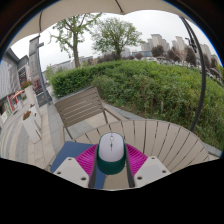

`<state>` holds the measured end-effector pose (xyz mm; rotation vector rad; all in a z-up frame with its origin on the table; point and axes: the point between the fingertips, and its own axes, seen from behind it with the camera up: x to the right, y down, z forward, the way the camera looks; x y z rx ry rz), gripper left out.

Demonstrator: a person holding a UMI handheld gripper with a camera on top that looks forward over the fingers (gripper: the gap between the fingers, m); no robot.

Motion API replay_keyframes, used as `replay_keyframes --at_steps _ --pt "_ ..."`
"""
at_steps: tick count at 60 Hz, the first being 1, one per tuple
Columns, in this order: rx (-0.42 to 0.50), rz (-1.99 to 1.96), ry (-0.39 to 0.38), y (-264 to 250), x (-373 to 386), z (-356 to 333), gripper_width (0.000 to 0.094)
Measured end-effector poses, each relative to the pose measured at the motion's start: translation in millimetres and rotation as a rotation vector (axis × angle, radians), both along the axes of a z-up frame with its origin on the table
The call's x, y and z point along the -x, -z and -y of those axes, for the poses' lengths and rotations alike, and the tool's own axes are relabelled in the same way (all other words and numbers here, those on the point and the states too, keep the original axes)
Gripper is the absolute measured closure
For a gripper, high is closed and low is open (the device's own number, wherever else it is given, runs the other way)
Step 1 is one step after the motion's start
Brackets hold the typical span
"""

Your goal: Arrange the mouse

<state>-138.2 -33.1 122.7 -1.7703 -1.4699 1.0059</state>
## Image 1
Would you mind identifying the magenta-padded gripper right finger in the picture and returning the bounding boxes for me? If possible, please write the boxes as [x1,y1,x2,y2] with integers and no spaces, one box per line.
[124,143,172,189]

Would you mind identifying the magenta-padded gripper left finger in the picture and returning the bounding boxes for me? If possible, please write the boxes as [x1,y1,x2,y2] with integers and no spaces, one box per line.
[53,143,100,190]

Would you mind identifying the white and teal computer mouse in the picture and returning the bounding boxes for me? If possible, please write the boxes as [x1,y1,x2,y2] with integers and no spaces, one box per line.
[96,131,127,176]

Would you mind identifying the blue mouse pad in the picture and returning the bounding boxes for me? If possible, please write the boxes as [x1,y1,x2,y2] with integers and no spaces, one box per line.
[49,140,108,190]

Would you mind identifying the white flower planter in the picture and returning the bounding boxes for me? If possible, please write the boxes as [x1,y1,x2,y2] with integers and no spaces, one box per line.
[21,104,43,145]
[20,79,37,106]

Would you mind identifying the beige slatted chair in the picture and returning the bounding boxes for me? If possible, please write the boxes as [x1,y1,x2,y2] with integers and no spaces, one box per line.
[54,85,130,143]

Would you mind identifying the green hedge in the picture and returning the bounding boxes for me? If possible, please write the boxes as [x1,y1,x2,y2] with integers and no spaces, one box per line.
[49,59,224,152]

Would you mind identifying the dark curved parasol pole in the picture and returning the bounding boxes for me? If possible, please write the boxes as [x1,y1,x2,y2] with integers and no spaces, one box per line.
[179,16,207,133]

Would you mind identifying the tall grey sign banner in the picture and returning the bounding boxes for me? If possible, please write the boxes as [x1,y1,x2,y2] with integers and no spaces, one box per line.
[28,35,53,108]

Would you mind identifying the grey storefront building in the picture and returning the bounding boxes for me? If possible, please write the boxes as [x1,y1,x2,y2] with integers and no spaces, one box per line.
[0,48,31,125]

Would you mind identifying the thin-crowned tree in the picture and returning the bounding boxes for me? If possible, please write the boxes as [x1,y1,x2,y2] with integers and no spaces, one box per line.
[49,13,103,70]

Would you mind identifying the distant apartment buildings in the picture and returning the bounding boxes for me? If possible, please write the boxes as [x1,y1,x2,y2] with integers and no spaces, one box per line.
[139,33,214,62]

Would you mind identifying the round-crowned tree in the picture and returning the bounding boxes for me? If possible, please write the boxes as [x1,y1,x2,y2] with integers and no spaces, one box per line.
[90,17,146,62]

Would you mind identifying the beige parasol canopy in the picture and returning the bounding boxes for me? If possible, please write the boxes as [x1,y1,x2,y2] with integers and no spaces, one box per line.
[9,0,201,48]

